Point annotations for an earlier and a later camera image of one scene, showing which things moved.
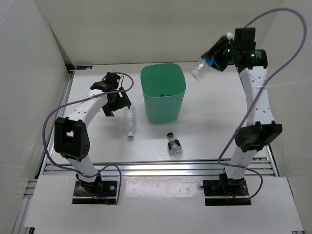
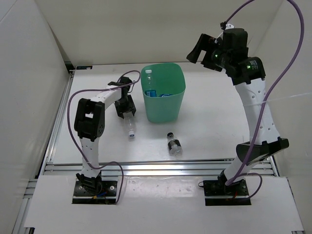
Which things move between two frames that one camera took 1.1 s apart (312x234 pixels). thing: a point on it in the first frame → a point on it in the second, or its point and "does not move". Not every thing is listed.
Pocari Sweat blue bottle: (164, 95) does not move
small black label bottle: (174, 145) does not move
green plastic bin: (164, 86) does not move
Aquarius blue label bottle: (197, 72) → (150, 89)
